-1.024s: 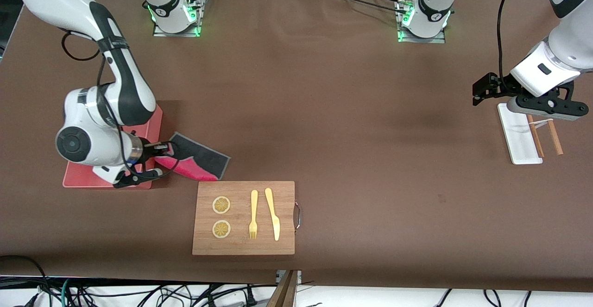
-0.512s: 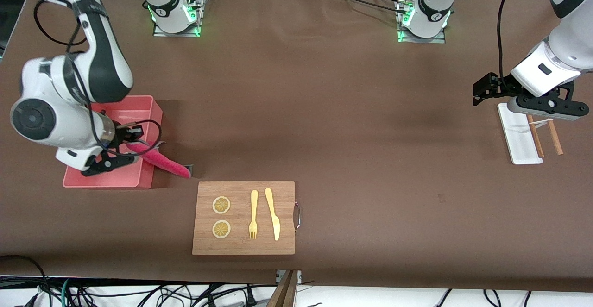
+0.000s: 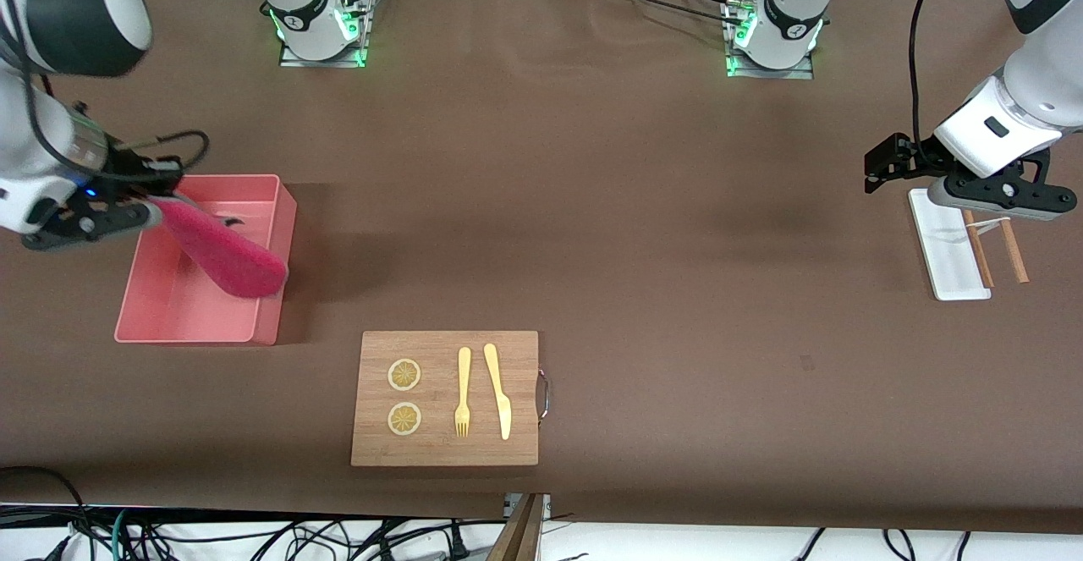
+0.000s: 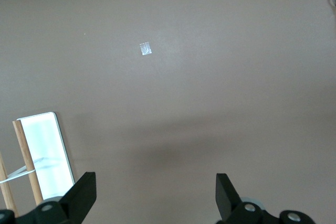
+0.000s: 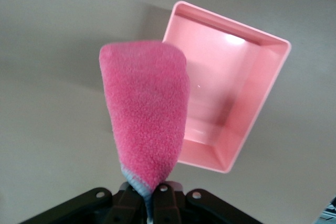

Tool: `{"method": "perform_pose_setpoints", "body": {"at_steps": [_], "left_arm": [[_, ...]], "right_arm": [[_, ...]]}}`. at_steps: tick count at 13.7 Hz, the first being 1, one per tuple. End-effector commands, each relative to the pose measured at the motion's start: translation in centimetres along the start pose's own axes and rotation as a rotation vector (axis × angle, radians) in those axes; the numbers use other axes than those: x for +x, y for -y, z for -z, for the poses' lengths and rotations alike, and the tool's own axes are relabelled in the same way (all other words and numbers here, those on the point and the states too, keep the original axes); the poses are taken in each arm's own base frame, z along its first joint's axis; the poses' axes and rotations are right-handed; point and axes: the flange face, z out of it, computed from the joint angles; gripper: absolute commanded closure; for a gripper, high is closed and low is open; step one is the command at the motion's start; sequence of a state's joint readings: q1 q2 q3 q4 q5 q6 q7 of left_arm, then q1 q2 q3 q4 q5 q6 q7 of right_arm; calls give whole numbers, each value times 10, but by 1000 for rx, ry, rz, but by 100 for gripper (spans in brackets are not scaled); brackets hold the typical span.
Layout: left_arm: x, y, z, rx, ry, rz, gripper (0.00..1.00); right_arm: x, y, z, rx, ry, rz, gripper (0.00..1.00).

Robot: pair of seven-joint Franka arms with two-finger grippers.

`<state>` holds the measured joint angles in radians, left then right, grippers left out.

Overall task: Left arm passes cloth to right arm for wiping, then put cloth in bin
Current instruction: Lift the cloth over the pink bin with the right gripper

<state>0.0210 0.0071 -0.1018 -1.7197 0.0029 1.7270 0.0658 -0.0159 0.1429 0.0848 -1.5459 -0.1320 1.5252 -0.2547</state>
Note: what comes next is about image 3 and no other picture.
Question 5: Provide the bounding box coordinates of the black floor cable loop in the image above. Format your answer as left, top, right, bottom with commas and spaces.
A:
0, 466, 90, 561

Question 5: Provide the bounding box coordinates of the pink red cloth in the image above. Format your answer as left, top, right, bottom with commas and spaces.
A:
151, 197, 289, 299

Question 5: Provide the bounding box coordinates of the yellow plastic knife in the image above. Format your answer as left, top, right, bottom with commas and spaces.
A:
483, 343, 513, 442

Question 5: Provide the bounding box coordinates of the yellow plastic fork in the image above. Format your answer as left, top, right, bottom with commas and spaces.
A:
454, 347, 472, 438

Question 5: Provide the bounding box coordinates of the wooden cutting board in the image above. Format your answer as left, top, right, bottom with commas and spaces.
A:
350, 330, 540, 468

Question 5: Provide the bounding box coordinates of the small metal bracket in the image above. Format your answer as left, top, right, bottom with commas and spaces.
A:
503, 493, 552, 521

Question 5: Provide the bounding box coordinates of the pink plastic bin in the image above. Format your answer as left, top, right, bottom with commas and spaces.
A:
113, 174, 298, 347

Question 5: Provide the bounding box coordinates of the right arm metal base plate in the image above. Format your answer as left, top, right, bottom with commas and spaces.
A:
279, 0, 371, 69

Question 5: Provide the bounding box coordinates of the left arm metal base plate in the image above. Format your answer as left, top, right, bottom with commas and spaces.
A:
725, 0, 816, 80

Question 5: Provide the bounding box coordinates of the white rectangular tray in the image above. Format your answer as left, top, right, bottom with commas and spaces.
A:
908, 189, 992, 301

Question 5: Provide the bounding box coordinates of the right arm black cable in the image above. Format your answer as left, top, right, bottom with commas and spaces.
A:
0, 3, 211, 183

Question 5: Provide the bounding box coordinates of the brown wooden bar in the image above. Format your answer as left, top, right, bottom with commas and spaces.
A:
487, 493, 544, 561

